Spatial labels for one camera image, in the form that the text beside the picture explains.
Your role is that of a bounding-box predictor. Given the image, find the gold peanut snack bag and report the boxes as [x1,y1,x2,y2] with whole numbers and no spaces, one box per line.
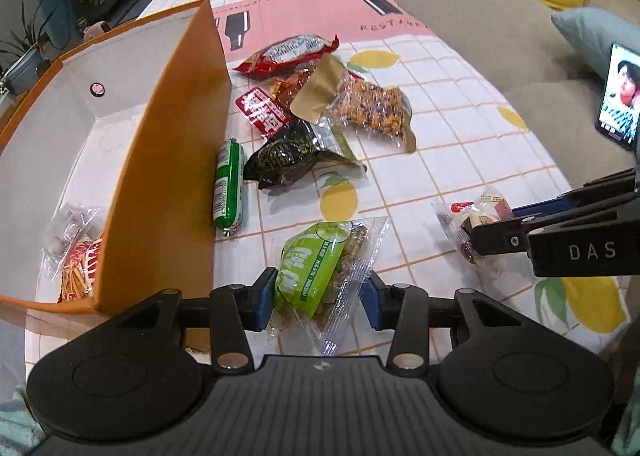
[291,54,416,153]

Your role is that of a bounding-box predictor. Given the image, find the lemon pattern picnic mat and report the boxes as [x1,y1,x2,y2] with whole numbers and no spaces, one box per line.
[24,0,633,367]

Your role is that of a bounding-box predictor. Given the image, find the red brown jerky packet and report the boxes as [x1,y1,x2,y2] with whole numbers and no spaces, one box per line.
[235,62,317,138]

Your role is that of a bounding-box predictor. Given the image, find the dark green snack bag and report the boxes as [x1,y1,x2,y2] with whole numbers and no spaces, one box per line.
[244,117,364,190]

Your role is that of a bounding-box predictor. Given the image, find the beige sofa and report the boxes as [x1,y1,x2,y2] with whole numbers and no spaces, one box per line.
[396,0,637,186]

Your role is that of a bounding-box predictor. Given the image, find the light blue cushion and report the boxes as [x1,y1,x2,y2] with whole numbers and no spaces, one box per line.
[551,7,640,78]

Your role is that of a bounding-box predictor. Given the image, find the green sausage stick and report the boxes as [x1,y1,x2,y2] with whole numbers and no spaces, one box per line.
[213,138,244,237]

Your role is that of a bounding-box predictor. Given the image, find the potted spiky plant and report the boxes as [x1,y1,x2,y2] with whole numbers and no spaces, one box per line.
[1,0,60,96]

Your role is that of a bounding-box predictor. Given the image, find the clear candy packet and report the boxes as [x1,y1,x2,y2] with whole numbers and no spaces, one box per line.
[42,203,106,280]

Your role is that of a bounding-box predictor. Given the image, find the green nut snack packet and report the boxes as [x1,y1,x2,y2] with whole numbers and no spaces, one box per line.
[269,216,390,356]

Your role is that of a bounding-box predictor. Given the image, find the smartphone with lit screen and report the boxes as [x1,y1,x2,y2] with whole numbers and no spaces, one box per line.
[596,43,640,151]

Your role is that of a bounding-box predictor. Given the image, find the red silver snack bag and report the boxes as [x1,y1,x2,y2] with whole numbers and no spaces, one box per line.
[234,34,340,75]

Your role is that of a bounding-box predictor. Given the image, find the clear pastry packet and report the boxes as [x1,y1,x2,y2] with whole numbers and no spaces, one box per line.
[432,188,514,281]

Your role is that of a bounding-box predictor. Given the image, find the red white snack packet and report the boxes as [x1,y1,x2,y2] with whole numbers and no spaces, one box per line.
[58,234,102,302]

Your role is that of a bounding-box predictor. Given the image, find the orange cardboard storage box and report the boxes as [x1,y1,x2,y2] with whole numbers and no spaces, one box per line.
[0,0,234,316]

